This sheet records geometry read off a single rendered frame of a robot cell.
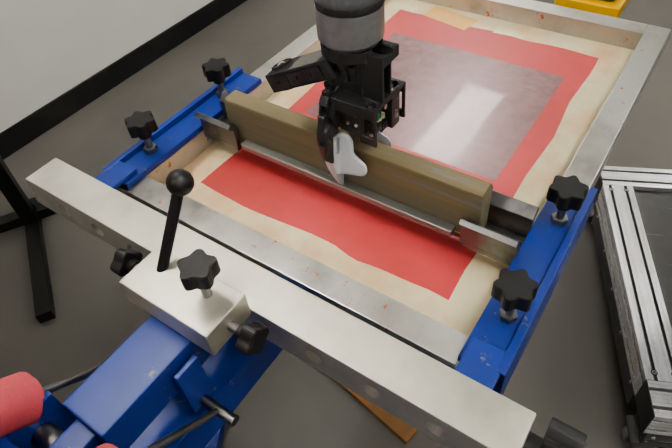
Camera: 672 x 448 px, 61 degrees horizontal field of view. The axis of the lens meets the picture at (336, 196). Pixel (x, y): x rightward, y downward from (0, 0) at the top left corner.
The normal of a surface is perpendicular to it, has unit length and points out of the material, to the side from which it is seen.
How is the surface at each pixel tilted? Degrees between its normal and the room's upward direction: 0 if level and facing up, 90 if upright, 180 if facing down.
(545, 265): 0
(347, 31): 90
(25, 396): 56
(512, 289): 0
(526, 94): 0
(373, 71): 90
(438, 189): 90
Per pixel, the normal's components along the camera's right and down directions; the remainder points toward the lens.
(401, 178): -0.56, 0.61
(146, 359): -0.07, -0.71
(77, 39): 0.83, 0.36
